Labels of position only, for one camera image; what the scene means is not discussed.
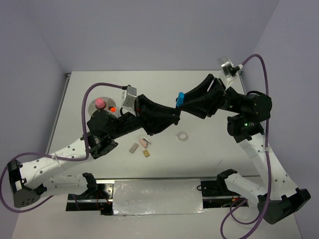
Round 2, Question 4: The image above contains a silver foil mat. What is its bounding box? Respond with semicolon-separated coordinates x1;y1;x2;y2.
113;179;205;216

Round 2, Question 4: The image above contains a clear tape roll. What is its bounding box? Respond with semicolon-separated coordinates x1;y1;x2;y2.
176;131;188;141

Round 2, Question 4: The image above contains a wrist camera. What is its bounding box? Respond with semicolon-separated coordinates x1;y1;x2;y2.
121;85;137;115
217;56;243;89

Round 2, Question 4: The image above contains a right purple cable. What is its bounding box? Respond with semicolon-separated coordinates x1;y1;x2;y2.
220;54;272;239

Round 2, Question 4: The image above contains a small yellow sharpener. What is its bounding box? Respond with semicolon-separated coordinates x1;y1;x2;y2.
143;150;150;157

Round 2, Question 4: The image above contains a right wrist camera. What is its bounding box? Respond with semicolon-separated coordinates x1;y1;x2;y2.
217;56;243;89

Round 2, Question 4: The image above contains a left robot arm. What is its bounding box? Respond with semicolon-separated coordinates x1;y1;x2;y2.
7;95;180;208

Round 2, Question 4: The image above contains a pink eraser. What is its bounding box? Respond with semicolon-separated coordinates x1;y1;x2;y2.
139;139;149;149

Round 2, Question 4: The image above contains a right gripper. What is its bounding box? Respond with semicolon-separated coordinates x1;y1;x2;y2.
175;73;244;119

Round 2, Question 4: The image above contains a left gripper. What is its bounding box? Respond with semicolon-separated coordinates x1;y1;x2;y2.
109;94;179;139

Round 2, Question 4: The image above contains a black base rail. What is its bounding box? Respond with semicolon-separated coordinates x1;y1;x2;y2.
66;179;241;216

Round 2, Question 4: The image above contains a beige eraser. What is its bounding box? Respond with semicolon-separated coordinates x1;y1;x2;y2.
129;143;139;153

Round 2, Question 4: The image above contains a white round divided container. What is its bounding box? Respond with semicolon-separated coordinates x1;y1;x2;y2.
87;97;119;117

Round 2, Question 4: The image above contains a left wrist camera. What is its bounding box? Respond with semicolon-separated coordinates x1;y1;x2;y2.
121;85;137;115

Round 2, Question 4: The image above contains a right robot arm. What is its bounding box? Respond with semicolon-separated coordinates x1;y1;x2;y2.
176;74;311;225

